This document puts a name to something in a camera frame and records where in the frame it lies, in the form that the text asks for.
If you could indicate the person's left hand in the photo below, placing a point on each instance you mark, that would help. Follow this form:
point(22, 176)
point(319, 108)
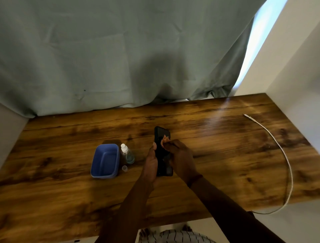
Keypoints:
point(150, 165)

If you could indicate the person's right hand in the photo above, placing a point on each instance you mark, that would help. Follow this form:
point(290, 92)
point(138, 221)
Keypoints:
point(182, 160)

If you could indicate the person's left thumb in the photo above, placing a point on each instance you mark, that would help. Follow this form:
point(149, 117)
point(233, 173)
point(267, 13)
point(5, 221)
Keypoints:
point(154, 148)

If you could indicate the person's right fingers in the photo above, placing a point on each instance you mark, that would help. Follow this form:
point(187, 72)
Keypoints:
point(171, 146)

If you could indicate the small orange cleaning cloth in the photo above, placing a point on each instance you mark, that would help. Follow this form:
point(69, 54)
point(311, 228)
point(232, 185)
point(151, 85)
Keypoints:
point(165, 140)

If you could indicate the black smartphone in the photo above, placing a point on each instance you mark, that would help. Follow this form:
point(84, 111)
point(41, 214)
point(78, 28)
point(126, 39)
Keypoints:
point(162, 150)

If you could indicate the person's right forearm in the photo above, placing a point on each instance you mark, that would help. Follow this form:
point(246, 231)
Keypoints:
point(230, 212)

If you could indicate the person's left forearm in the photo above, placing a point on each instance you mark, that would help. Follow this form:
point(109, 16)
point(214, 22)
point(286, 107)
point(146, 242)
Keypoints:
point(125, 212)

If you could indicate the clear spray bottle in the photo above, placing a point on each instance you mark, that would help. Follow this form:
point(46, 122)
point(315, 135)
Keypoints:
point(127, 154)

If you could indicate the small clear bottle cap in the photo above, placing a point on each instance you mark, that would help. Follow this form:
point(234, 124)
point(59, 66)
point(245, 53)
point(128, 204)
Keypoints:
point(124, 169)

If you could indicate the blue plastic container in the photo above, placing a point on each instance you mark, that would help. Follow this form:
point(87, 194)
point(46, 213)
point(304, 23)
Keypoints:
point(105, 161)

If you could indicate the striped white garment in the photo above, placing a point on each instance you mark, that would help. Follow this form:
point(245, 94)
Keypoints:
point(172, 235)

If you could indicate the grey-green curtain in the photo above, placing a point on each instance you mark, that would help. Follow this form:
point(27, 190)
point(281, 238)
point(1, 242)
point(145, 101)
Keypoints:
point(120, 55)

